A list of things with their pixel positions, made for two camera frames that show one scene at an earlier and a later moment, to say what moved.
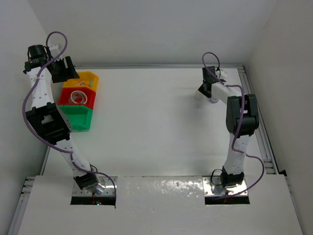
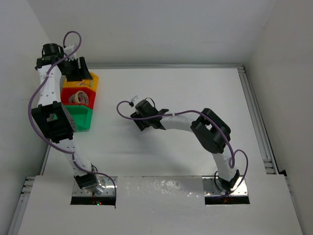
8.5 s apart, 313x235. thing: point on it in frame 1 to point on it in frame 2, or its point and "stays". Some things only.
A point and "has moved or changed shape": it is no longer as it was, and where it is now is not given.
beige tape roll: [77, 91] has moved or changed shape
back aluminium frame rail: [153, 66] stays
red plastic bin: [65, 94] stays
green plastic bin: [79, 117] stays
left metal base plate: [107, 183] stays
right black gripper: [202, 89] to [142, 124]
